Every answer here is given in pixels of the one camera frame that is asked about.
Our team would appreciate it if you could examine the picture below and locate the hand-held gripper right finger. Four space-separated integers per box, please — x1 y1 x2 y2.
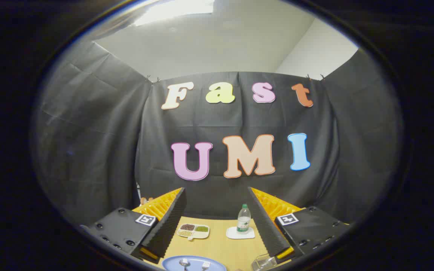
248 187 350 265

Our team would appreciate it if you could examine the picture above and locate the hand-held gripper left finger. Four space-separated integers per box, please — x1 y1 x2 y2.
79 187 187 264

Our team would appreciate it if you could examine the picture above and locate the clear plastic water bottle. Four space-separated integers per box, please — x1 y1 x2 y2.
237 204 252 234

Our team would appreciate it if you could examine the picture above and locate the white divided condiment dish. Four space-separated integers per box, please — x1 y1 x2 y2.
177 224 210 241

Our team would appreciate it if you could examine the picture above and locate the white square coaster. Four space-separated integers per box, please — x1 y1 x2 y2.
226 226 255 240

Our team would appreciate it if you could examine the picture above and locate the clear plastic cutlery tray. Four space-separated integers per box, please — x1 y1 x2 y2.
252 253 278 271

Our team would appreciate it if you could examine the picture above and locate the blue round plate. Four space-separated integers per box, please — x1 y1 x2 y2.
162 256 227 271

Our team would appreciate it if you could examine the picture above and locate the black backdrop cloth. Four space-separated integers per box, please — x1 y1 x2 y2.
32 40 404 226

